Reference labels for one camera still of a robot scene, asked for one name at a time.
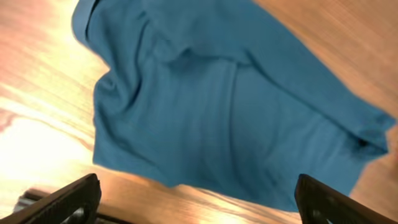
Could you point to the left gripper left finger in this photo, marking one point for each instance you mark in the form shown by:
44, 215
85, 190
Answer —
84, 193

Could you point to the blue t-shirt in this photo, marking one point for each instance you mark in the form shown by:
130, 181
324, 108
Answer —
220, 95

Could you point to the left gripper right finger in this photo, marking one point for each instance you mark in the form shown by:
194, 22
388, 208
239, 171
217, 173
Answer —
320, 204

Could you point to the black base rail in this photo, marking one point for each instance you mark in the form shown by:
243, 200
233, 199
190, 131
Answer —
31, 196

